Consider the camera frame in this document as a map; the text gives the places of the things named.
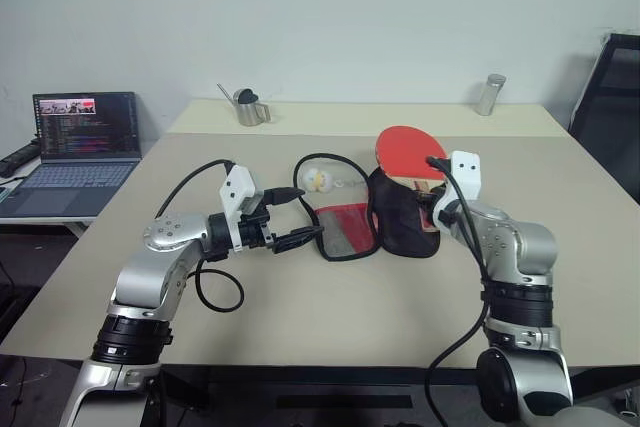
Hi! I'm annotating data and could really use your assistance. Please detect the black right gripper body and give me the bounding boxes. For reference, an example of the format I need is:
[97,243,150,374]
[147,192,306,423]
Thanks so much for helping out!
[423,185,449,217]

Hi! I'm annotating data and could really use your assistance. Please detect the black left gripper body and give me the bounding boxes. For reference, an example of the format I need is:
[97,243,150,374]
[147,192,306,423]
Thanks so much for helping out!
[238,190,279,254]

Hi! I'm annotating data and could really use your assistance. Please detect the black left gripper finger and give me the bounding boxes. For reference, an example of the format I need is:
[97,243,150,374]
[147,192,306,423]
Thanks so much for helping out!
[262,187,307,207]
[272,226,326,255]

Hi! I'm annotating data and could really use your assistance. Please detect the white yellow plush charm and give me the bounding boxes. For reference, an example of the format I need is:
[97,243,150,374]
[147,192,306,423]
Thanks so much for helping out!
[299,166,369,195]

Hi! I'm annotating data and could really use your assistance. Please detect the red black mesh paddle case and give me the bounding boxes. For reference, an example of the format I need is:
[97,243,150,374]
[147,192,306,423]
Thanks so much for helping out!
[292,151,444,263]

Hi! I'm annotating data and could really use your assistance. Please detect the red table tennis paddle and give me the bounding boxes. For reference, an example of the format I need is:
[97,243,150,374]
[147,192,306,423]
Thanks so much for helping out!
[373,125,449,236]

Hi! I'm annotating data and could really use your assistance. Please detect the steel cylinder bottle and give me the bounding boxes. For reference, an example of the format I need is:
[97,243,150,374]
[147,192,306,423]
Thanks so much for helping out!
[474,73,507,117]

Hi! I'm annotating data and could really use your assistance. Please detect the grey open laptop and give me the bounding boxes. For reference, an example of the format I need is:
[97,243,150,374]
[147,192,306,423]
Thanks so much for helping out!
[0,91,145,219]

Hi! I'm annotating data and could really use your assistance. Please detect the black mesh office chair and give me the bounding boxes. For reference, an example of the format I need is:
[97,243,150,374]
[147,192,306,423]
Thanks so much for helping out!
[567,32,640,208]

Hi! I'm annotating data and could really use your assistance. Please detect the black power strip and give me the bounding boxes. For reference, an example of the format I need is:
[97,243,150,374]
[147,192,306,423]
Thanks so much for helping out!
[0,139,40,179]

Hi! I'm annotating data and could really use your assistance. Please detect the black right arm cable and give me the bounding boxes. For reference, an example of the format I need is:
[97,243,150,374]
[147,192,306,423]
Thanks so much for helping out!
[424,154,494,427]

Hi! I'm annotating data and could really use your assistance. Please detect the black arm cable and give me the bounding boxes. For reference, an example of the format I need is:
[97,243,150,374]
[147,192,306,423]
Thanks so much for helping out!
[424,154,494,427]
[154,159,246,314]

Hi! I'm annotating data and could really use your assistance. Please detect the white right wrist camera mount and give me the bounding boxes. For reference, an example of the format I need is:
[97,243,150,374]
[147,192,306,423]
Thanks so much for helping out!
[430,149,483,239]

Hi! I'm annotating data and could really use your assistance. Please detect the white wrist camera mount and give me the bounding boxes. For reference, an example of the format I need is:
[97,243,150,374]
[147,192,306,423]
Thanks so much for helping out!
[430,149,483,239]
[218,164,264,252]

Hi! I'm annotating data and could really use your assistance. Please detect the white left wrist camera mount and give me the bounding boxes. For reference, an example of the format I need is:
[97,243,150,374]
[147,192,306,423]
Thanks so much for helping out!
[218,164,264,252]

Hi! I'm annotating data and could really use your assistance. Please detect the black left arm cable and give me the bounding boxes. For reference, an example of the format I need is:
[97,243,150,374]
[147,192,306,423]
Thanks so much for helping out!
[154,159,246,314]

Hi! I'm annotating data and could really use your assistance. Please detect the black table frame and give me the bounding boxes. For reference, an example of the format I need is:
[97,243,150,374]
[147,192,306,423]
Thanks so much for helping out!
[144,364,640,427]

